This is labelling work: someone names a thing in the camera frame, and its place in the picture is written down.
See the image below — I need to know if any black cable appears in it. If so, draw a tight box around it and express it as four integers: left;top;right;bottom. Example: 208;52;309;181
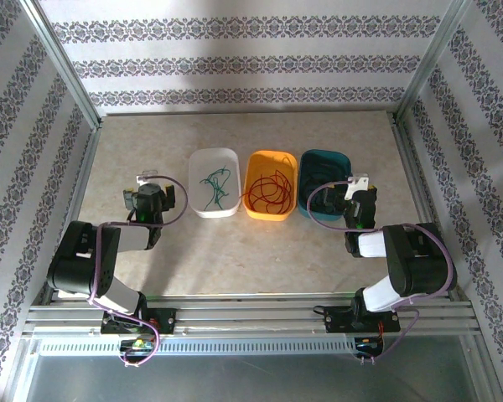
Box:
302;165;349;217

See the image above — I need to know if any green cable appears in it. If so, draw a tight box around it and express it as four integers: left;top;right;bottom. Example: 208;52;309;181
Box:
199;164;232;210

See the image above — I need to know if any red cable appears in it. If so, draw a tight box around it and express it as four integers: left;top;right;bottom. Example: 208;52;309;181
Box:
239;157;295;214

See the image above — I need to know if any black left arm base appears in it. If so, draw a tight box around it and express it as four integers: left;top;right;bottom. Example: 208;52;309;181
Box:
100;307;178;336

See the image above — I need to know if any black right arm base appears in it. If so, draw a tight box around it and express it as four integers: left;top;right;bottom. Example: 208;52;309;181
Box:
314;304;403;335

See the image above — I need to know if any teal plastic bin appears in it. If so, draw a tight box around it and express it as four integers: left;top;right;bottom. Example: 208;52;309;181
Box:
297;149;354;219

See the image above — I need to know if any white plastic bin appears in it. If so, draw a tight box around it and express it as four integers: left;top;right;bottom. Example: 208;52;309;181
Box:
187;147;242;219

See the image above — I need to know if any orange plastic bin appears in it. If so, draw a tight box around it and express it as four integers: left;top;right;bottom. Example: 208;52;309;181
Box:
242;149;299;222

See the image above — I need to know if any grey metal panel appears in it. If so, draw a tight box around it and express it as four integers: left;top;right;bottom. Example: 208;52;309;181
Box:
24;354;481;402

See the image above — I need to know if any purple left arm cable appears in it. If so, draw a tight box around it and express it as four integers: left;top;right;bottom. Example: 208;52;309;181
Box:
86;175;189;369

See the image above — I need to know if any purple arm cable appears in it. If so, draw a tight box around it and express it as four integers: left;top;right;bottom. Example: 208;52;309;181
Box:
86;175;189;369
305;182;459;366

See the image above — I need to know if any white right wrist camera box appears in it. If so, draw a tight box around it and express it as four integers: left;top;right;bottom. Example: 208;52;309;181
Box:
345;173;371;200

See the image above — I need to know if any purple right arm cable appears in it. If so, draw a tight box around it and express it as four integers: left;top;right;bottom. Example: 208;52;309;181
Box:
305;182;459;366

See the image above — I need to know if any aluminium frame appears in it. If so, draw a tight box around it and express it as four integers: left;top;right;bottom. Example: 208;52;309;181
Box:
16;0;487;338

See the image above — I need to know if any slotted grey cable duct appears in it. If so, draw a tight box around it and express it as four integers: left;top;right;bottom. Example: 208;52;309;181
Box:
36;337;358;358

